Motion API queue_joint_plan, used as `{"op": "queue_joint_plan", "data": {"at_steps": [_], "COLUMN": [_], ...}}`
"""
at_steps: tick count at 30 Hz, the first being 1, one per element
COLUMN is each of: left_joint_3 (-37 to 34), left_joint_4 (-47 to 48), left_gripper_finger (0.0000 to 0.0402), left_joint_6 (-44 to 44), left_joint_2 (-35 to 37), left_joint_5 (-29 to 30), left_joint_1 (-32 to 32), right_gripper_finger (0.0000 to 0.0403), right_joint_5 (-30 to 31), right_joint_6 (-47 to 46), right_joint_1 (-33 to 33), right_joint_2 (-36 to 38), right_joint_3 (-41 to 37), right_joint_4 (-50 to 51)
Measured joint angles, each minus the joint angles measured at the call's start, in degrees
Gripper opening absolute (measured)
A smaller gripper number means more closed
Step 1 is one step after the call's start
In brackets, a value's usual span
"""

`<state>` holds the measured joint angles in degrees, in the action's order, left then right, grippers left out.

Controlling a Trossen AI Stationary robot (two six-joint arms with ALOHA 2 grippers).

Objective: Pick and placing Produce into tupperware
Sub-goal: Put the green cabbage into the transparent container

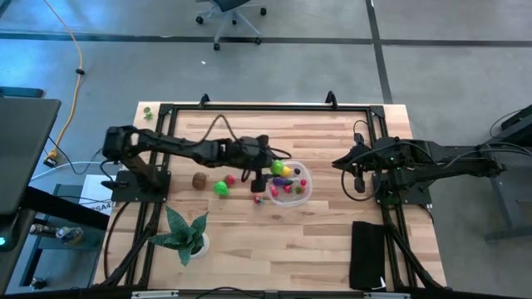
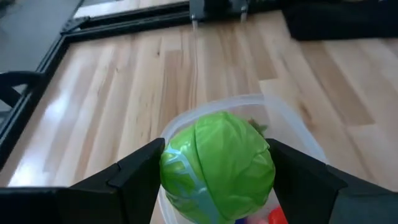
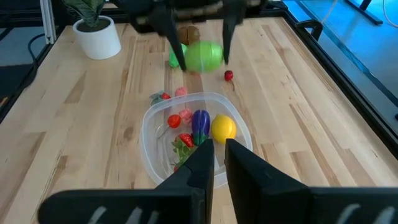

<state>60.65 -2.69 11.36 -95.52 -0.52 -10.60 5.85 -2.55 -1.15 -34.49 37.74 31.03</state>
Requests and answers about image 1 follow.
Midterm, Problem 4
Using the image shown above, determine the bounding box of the office chair with castors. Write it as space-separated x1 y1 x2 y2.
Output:
195 0 268 51

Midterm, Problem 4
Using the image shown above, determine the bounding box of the dark shelf board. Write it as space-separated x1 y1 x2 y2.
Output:
0 86 45 100

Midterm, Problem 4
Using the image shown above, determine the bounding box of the black cloth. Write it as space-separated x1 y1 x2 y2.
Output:
348 220 387 292

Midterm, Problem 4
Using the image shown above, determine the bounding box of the white cable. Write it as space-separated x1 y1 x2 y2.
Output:
29 160 105 184

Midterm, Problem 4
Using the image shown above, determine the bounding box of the dark grey desk top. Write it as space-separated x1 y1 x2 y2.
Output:
0 97 62 217

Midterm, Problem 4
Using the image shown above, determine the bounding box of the black aluminium rig frame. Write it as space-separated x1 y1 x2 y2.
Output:
93 91 448 292

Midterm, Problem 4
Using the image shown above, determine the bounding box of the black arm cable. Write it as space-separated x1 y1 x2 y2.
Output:
340 120 383 203
198 114 293 161

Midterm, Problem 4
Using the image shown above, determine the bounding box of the yellow floor cable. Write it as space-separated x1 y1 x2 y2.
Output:
42 0 84 161

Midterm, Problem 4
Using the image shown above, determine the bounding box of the thin black cable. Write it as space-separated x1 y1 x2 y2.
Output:
489 108 525 138

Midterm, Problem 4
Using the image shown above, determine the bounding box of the grey metal bracket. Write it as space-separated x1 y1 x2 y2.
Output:
363 292 411 299
131 289 180 299

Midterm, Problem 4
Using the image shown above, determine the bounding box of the black desk support beam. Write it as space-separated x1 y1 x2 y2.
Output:
20 186 111 232

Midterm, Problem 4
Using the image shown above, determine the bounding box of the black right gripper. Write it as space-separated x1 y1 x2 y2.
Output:
332 130 400 194

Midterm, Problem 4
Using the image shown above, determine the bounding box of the grey side table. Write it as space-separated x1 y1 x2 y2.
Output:
458 103 532 242

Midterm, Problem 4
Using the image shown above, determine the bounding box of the white paper sheet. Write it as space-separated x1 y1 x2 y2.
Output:
78 174 120 217

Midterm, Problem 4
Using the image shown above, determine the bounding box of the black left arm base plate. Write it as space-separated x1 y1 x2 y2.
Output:
101 169 172 203

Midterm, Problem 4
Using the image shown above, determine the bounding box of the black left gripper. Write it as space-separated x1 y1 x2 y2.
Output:
230 135 280 194

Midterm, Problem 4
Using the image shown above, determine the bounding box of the clear plastic tupperware container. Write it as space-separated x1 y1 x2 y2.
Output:
265 160 313 208

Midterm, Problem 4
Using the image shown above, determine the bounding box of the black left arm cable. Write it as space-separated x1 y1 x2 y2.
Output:
198 114 293 161

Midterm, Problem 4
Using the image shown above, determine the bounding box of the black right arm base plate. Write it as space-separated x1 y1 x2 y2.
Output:
372 172 433 207

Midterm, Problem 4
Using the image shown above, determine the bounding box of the white plant pot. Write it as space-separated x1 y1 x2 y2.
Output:
189 232 211 258

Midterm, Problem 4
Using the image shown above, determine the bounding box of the green leafy potted plant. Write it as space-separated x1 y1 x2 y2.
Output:
148 205 209 267

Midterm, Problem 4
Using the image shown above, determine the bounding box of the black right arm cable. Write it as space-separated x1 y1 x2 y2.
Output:
340 120 383 203

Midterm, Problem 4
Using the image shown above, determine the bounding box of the black cable bundle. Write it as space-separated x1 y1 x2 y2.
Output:
102 201 134 280

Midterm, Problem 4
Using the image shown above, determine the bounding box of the brown toy kiwi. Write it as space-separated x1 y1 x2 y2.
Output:
191 172 208 191

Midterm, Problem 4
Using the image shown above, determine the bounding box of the silver and blue device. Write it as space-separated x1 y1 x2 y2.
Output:
28 223 85 246

